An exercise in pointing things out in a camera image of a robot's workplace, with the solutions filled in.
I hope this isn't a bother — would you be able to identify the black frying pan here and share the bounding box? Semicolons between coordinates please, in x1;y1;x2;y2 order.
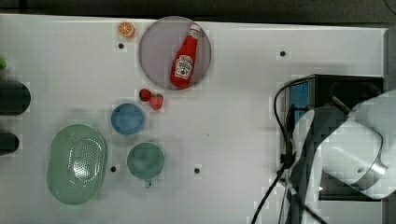
0;79;31;116

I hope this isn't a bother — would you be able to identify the dark red strawberry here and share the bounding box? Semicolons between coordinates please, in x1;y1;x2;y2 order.
139;89;152;102

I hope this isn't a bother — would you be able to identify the green pear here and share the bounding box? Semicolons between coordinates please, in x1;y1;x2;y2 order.
0;59;7;70

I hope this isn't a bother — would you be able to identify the green oval colander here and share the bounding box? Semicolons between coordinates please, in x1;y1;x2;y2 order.
47;124;107;205

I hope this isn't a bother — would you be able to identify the black toaster oven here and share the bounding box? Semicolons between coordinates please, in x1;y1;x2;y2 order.
281;74;383;192

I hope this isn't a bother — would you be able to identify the blue bowl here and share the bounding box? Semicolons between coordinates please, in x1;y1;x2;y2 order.
111;104;146;135

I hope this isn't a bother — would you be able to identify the grey round plate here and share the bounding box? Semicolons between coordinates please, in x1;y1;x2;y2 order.
138;16;211;90

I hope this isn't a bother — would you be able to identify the green cup with handle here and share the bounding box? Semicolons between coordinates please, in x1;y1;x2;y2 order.
126;142;165;189

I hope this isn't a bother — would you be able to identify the black cylinder pot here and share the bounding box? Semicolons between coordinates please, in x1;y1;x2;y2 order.
0;133;20;156

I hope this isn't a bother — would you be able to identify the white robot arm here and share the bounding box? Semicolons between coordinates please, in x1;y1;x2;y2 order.
282;91;395;224

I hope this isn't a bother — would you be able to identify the light red strawberry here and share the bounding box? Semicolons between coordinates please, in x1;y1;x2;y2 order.
149;94;164;110

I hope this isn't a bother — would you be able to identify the orange slice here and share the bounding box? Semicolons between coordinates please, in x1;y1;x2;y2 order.
118;21;135;38

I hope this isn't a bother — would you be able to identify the red ketchup bottle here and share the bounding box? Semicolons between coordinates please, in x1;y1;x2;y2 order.
170;23;201;89

